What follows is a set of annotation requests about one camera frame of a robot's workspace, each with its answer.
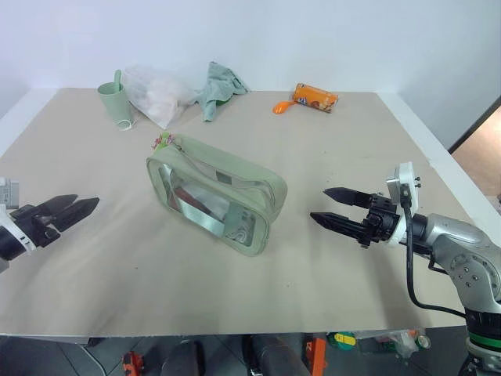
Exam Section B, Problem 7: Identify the green clear toiletry pouch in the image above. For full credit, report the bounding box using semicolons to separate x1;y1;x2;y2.
146;135;289;259

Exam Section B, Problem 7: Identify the orange bracket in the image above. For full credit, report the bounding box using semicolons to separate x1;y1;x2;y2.
305;337;328;376

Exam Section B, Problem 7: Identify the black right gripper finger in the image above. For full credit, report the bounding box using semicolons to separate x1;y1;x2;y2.
322;186;373;209
309;211;371;246

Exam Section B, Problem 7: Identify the orange snack packet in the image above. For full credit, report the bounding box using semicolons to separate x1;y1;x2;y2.
293;82;339;114

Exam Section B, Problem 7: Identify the pale green cup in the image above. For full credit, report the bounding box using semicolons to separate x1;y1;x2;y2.
96;81;139;132

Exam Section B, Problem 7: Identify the orange black tool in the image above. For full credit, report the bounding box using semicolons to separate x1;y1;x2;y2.
121;351;146;376

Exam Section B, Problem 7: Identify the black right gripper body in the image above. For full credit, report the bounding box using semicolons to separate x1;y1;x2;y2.
362;192;406;248

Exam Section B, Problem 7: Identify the orange plastic spoon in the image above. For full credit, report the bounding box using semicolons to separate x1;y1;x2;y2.
269;99;300;116

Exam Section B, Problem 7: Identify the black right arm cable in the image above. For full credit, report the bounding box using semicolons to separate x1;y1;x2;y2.
398;190;469;319

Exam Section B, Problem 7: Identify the beige table cover sheet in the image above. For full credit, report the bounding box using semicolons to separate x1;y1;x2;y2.
0;87;477;338

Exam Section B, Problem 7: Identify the small clear plastic bag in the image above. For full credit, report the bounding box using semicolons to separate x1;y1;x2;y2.
386;330;420;358

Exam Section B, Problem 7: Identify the dark door frame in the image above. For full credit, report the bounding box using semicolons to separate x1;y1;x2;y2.
447;95;501;154

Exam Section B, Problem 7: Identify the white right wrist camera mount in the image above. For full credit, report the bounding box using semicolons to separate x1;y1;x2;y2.
384;161;422;248

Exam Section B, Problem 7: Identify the crumpled green cloth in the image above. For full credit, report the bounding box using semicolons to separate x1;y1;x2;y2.
193;60;251;123

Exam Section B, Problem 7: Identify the clear plastic bag with contents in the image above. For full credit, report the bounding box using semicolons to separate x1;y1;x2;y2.
122;63;199;130

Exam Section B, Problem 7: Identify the dark rounded shape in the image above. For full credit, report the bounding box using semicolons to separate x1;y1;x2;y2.
242;334;307;376

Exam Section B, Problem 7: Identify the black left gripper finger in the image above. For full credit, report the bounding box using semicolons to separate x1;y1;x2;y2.
52;196;101;236
40;193;80;221

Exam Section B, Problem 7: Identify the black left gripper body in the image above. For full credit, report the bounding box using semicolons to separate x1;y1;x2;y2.
9;204;62;248

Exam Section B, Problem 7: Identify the green yellow tape roll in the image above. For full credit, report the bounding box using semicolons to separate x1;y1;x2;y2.
326;331;358;350

